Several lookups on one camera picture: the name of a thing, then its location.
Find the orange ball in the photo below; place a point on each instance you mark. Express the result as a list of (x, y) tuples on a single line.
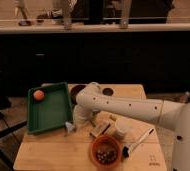
[(38, 95)]

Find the dark brown bowl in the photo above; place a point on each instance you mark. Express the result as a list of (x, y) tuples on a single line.
[(75, 90)]

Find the small dark cup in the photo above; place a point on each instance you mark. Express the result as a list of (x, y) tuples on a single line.
[(108, 91)]

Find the white cup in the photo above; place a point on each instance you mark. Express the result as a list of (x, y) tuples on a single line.
[(122, 127)]

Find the orange bowl with beads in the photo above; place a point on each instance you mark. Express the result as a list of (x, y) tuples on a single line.
[(105, 152)]

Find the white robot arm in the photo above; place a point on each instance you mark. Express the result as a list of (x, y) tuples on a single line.
[(171, 115)]

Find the white towel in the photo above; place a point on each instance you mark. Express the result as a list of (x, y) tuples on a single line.
[(70, 127)]

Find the green plastic tray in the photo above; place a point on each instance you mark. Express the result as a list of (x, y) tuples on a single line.
[(50, 113)]

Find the wooden block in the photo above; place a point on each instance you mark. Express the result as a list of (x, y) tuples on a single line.
[(99, 129)]

